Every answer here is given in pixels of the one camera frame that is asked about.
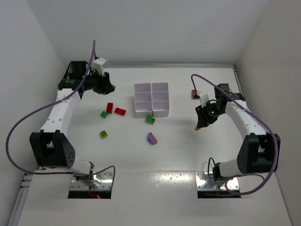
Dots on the orange lego brick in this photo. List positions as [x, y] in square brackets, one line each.
[194, 95]

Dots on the metal base plate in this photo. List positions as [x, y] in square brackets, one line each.
[100, 182]
[207, 184]

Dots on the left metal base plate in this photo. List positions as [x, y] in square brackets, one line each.
[100, 182]

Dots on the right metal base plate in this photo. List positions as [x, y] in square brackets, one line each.
[207, 184]

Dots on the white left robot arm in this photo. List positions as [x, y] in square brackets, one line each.
[50, 145]

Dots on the white divided storage box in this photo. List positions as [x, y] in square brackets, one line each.
[151, 99]

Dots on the purple half-round lego piece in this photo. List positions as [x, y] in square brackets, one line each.
[151, 138]

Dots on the red arch lego brick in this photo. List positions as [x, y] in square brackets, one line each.
[120, 111]

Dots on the small green lego brick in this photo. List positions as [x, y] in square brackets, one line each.
[104, 114]

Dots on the yellow-green lego brick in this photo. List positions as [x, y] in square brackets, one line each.
[103, 134]

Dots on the green and yellow lego stack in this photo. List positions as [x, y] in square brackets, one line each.
[150, 119]

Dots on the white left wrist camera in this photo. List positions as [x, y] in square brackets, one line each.
[99, 65]

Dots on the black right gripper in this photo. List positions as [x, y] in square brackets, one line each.
[203, 115]

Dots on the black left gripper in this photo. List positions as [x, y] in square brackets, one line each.
[103, 84]

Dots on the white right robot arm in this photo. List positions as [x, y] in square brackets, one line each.
[259, 151]

